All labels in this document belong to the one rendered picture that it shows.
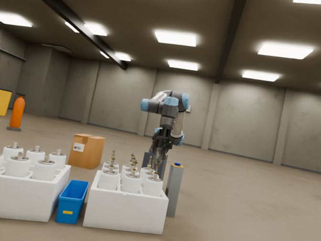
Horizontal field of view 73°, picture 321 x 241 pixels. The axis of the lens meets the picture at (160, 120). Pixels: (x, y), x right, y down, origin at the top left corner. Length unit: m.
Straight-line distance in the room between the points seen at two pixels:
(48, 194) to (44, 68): 10.78
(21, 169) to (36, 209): 0.20
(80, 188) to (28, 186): 0.36
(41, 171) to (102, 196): 0.31
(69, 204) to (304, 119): 10.49
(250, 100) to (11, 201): 9.96
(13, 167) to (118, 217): 0.53
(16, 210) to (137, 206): 0.54
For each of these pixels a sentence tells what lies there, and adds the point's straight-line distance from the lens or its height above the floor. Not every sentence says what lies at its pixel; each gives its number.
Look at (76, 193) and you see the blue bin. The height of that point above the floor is 0.04.
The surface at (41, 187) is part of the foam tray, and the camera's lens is 1.15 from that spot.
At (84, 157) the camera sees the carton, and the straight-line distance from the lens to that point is 2.25.
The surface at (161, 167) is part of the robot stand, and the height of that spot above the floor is 0.21.
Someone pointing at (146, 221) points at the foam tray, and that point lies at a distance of 1.18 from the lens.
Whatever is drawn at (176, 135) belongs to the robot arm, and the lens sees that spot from 1.82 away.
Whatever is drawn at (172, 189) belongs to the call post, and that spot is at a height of 0.17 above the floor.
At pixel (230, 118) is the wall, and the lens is 10.25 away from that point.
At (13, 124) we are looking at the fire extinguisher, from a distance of 4.36.
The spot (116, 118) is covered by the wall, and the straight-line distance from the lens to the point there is 11.01.
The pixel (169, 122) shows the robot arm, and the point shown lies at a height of 0.57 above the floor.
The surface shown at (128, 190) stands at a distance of 1.14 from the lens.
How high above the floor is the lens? 0.52
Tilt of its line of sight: 2 degrees up
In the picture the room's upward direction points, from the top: 11 degrees clockwise
